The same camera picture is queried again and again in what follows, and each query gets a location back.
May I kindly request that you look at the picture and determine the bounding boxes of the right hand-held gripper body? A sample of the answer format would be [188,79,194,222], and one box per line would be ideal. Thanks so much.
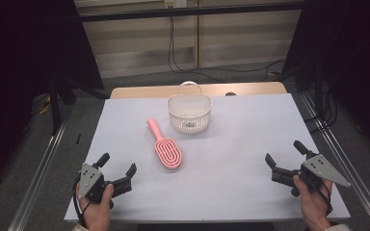
[290,150,352,197]

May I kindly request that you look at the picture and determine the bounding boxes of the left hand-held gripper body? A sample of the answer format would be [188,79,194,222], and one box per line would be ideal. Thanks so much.
[77,163,114,205]

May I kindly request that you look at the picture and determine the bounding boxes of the pink hairbrush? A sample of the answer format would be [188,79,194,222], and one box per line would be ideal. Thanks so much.
[146,117,183,170]

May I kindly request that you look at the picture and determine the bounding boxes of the white plastic basket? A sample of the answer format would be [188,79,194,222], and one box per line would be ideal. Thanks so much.
[167,81,213,135]

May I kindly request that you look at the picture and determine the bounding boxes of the person's left hand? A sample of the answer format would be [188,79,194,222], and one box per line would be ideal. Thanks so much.
[75,183,116,231]

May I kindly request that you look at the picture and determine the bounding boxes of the person's right hand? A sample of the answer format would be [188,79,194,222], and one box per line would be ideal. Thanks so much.
[292,174,334,231]

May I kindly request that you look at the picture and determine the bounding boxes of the white table cover sheet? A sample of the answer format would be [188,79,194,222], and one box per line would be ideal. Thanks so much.
[63,93,351,224]

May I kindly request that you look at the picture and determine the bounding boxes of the black metal stand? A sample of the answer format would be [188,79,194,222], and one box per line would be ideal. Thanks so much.
[48,76,63,136]

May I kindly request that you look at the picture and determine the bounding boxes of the light wooden table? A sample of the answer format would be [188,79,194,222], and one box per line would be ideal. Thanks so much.
[109,81,288,100]

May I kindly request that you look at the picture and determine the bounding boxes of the dark curtain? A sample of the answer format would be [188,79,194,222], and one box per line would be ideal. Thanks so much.
[281,0,370,162]
[0,0,105,200]

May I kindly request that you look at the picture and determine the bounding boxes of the black horizontal bar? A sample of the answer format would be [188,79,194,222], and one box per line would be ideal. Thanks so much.
[77,1,305,23]

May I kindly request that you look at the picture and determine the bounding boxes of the left hand-held gripper cable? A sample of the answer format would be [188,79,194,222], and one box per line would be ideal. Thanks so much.
[72,172,90,229]

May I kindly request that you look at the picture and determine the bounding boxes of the hand-held gripper cable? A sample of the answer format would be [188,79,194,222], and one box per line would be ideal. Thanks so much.
[314,181,334,217]
[72,172,90,229]

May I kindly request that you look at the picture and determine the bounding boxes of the aluminium floor rail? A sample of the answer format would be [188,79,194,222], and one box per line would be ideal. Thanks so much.
[299,91,370,231]
[7,105,75,231]

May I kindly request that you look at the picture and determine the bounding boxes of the right hand-held gripper cable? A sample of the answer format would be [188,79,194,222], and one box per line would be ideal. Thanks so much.
[314,181,334,217]

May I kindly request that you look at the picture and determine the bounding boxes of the black floor cables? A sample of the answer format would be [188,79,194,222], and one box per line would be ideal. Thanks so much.
[304,84,339,135]

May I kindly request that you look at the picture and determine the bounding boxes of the black wall cables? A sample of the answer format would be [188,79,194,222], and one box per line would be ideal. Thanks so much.
[167,15,287,83]

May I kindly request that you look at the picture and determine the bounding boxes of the white wall socket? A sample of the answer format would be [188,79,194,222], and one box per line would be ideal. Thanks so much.
[164,0,188,10]

